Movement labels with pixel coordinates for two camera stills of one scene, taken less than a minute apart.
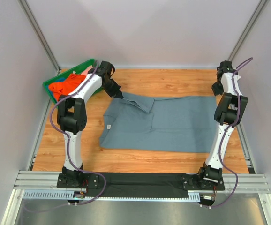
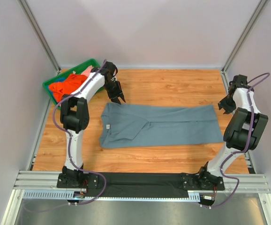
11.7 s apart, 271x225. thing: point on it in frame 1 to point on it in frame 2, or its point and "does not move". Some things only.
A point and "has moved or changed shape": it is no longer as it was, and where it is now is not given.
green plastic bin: [77, 69] does not move
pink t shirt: [86, 71] does not move
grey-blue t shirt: [177, 123] has moved or changed shape
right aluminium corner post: [261, 4] does not move
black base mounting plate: [144, 185] does not move
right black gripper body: [216, 88] to [227, 103]
